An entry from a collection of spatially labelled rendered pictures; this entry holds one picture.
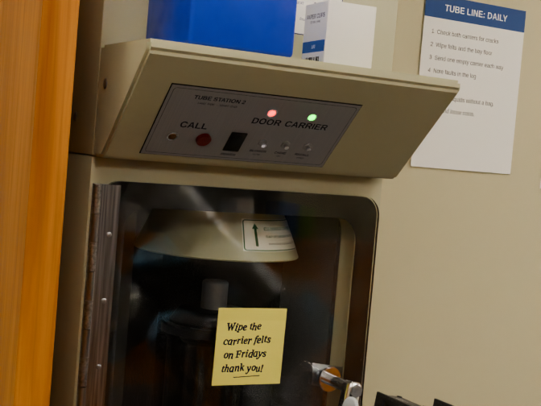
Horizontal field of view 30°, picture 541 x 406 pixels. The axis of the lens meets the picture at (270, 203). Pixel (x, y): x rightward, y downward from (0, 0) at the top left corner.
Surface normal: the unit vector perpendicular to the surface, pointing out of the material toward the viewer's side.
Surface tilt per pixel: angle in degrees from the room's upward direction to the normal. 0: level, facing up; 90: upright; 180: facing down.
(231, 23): 90
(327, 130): 135
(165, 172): 90
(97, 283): 90
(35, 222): 90
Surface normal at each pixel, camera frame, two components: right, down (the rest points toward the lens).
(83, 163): -0.87, -0.05
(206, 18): 0.48, 0.09
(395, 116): 0.28, 0.77
